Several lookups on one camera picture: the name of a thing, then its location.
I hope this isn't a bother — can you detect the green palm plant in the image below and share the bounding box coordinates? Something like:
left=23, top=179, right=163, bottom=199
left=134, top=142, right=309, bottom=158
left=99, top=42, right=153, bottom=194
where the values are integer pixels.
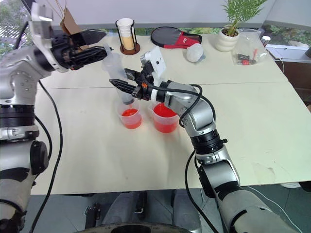
left=220, top=0, right=268, bottom=37

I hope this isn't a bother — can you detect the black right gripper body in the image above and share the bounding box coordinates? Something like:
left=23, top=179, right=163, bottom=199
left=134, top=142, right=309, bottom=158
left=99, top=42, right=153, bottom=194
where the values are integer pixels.
left=132, top=65, right=156, bottom=101

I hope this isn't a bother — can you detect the grey rounded leg shape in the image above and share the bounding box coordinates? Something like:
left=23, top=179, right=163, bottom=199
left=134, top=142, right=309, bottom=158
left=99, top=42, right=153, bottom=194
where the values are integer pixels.
left=171, top=189, right=202, bottom=233
left=102, top=191, right=148, bottom=228

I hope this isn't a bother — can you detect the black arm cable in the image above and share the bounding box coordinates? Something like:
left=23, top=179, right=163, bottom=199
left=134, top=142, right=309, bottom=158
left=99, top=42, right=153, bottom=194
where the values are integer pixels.
left=14, top=21, right=64, bottom=233
left=142, top=72, right=221, bottom=233

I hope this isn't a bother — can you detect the clear plastic syringe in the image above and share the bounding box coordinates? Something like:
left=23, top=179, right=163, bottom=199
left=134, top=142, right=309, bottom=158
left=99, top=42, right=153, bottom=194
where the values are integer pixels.
left=101, top=45, right=136, bottom=110

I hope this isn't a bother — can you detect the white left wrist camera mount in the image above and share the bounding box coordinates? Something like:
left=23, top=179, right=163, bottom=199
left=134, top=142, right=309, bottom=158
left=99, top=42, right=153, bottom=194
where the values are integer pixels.
left=28, top=1, right=72, bottom=74

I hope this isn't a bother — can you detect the black red paddle case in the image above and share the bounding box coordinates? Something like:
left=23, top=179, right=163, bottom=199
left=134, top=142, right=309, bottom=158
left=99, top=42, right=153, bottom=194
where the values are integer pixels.
left=150, top=26, right=203, bottom=50

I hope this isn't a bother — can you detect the white flat object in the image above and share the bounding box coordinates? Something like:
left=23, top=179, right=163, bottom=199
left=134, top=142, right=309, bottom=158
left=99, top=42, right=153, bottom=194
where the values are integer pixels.
left=279, top=181, right=302, bottom=189

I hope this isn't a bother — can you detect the dark wooden cabinet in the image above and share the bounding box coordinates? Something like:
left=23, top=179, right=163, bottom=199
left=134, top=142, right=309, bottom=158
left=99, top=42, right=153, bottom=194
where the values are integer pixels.
left=274, top=57, right=311, bottom=103

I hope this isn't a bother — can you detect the crumpled white bag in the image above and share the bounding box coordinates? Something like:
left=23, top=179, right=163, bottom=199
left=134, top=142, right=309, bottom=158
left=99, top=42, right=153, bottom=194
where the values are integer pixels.
left=186, top=43, right=207, bottom=64

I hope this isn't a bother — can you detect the clear plastic bag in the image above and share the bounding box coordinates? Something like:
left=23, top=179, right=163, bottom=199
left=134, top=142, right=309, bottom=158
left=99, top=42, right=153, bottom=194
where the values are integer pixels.
left=232, top=28, right=270, bottom=67

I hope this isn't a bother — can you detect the white ribbed plant pot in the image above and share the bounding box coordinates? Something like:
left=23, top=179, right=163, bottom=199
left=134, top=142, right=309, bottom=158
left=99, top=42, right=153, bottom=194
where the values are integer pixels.
left=217, top=27, right=240, bottom=52

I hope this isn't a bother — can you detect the dark rounded rim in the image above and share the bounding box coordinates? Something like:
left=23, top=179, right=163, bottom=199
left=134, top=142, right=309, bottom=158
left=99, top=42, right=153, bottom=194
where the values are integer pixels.
left=84, top=222, right=194, bottom=233

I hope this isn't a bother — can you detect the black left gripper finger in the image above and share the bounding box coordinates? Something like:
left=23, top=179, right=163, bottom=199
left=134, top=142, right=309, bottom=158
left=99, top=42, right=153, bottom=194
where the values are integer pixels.
left=69, top=29, right=108, bottom=48
left=71, top=46, right=111, bottom=71

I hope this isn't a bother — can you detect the stack of paper cups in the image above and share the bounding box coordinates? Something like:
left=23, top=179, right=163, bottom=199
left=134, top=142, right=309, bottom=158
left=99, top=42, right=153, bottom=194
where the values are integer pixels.
left=117, top=18, right=136, bottom=50
left=115, top=18, right=141, bottom=55

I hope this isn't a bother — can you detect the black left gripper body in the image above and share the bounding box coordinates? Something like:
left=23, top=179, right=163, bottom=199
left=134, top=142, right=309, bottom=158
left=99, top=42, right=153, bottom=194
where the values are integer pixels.
left=50, top=33, right=86, bottom=71

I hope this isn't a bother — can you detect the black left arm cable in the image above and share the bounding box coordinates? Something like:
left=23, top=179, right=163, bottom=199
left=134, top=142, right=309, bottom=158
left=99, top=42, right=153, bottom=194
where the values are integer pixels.
left=14, top=21, right=64, bottom=233

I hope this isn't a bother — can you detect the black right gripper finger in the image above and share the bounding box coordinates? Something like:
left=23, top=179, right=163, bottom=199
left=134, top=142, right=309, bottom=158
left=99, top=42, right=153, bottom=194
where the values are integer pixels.
left=109, top=79, right=137, bottom=94
left=124, top=68, right=142, bottom=81

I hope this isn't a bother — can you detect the plastic cup with red liquid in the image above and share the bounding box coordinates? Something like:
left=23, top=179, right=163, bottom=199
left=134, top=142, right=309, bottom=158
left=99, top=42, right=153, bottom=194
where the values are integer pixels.
left=147, top=101, right=179, bottom=133
left=113, top=100, right=144, bottom=131

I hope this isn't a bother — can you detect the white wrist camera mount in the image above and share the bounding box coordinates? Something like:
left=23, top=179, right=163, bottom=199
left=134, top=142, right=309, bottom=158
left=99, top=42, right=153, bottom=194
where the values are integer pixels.
left=28, top=1, right=72, bottom=74
left=140, top=45, right=168, bottom=101

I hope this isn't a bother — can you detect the brown cardboard tag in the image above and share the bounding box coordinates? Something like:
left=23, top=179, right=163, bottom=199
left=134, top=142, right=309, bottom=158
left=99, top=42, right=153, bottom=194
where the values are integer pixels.
left=59, top=6, right=90, bottom=50

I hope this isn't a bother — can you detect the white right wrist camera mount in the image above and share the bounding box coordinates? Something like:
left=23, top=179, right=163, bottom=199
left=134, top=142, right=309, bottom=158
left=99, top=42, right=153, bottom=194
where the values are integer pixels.
left=140, top=45, right=168, bottom=101

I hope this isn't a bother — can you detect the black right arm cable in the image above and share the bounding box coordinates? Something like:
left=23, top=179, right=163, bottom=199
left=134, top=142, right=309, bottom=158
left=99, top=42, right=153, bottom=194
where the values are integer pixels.
left=142, top=72, right=221, bottom=233

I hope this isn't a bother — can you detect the thin white cable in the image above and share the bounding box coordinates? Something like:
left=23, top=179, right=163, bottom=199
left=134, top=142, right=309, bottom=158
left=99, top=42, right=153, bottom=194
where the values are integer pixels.
left=246, top=185, right=303, bottom=233

